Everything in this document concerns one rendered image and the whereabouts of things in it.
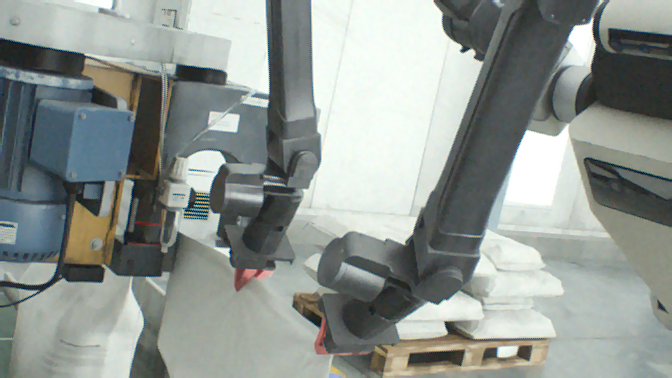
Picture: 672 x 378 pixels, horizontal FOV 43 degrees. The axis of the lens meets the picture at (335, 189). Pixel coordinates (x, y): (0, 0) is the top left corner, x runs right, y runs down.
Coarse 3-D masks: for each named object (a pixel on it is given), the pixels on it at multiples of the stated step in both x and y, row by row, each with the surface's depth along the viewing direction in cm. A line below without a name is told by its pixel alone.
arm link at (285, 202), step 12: (264, 192) 119; (276, 192) 120; (288, 192) 121; (300, 192) 123; (264, 204) 122; (276, 204) 121; (288, 204) 121; (264, 216) 122; (276, 216) 122; (288, 216) 122
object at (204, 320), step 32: (192, 256) 144; (224, 256) 137; (192, 288) 143; (224, 288) 137; (256, 288) 126; (192, 320) 143; (224, 320) 136; (256, 320) 125; (288, 320) 116; (160, 352) 149; (192, 352) 143; (224, 352) 135; (256, 352) 123; (288, 352) 115
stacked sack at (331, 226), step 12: (324, 216) 458; (336, 216) 454; (348, 216) 459; (360, 216) 465; (324, 228) 450; (336, 228) 444; (348, 228) 439; (360, 228) 440; (372, 228) 443; (384, 228) 447; (396, 228) 453; (408, 228) 455
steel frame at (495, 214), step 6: (504, 0) 708; (510, 168) 710; (504, 186) 711; (504, 192) 713; (498, 198) 711; (498, 204) 712; (492, 210) 710; (498, 210) 714; (492, 216) 712; (498, 216) 716; (492, 222) 714; (492, 228) 715
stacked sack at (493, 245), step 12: (492, 240) 471; (504, 240) 477; (492, 252) 454; (504, 252) 457; (516, 252) 463; (528, 252) 469; (504, 264) 454; (516, 264) 459; (528, 264) 465; (540, 264) 471
